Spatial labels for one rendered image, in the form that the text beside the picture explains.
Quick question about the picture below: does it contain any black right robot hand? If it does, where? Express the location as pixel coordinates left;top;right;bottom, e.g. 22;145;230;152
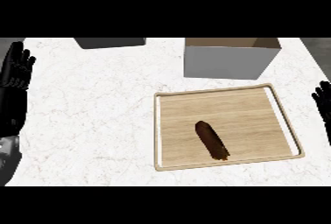
310;80;331;146

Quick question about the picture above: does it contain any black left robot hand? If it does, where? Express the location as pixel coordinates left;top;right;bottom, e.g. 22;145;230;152
0;41;36;138

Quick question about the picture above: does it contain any pale wooden tray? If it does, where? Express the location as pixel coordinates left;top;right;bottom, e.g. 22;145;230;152
152;82;305;172

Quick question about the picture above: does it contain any grey cardboard box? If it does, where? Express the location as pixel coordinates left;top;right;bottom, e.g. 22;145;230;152
181;38;283;81

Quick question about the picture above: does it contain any dark grey block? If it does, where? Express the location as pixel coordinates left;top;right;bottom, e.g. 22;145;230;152
72;38;147;50

